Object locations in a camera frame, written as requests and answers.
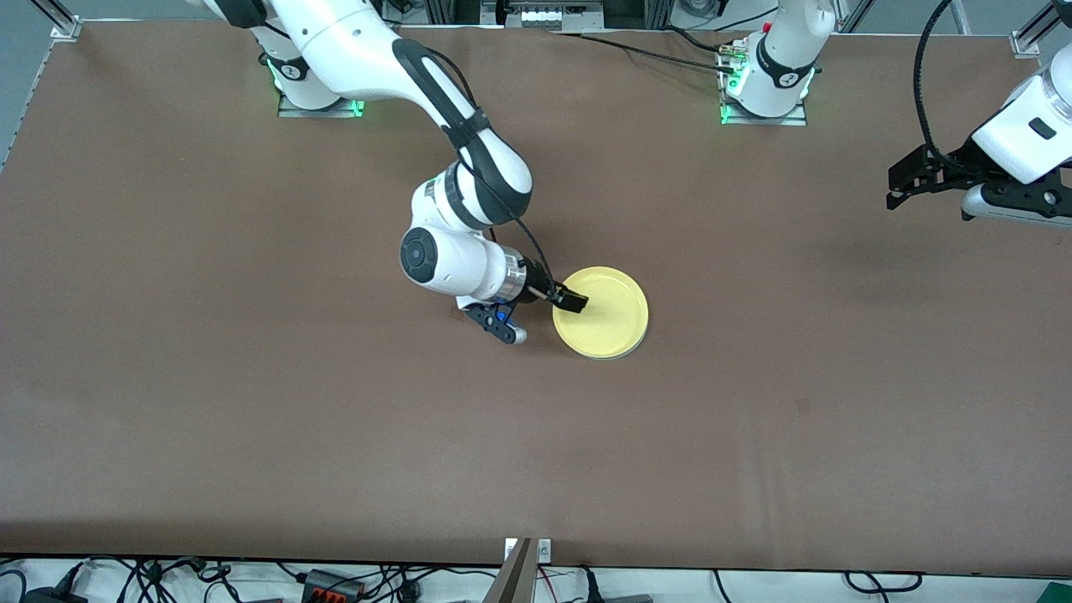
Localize grey support post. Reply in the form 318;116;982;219
483;538;537;603

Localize aluminium corner profile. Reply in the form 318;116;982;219
1009;0;1072;58
33;0;85;43

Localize grey electronics box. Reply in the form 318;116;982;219
498;0;606;33

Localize yellow round plate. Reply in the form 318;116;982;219
552;266;649;358

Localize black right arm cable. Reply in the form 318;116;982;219
431;49;555;296

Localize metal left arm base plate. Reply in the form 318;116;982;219
719;38;810;127

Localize aluminium frame profile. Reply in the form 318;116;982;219
423;0;483;26

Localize black power strip orange switches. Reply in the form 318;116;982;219
301;569;366;603

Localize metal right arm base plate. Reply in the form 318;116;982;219
278;35;374;119

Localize pale green round plate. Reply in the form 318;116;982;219
559;318;651;363

